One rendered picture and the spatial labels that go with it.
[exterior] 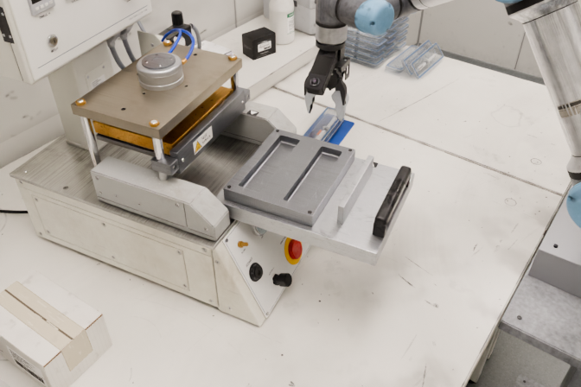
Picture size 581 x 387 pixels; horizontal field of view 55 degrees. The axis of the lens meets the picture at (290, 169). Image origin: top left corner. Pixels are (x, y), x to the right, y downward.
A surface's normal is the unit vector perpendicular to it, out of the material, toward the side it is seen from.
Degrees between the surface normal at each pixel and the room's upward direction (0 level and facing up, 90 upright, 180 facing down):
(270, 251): 65
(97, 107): 0
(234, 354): 0
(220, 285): 90
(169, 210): 90
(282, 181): 0
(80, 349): 89
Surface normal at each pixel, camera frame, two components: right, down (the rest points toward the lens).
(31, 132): 0.81, 0.37
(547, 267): -0.59, 0.50
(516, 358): 0.00, -0.79
